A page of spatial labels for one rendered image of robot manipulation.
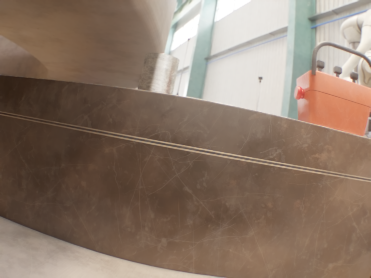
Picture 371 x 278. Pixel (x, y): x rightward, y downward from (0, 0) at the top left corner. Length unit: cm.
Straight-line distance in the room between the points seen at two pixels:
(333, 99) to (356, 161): 16
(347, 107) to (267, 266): 42
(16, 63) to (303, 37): 930
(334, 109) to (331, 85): 6
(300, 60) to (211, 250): 988
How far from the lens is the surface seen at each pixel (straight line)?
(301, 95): 74
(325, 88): 71
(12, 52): 342
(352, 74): 82
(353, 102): 75
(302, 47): 1059
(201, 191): 64
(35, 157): 74
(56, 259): 65
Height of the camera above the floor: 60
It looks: level
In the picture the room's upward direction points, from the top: 10 degrees clockwise
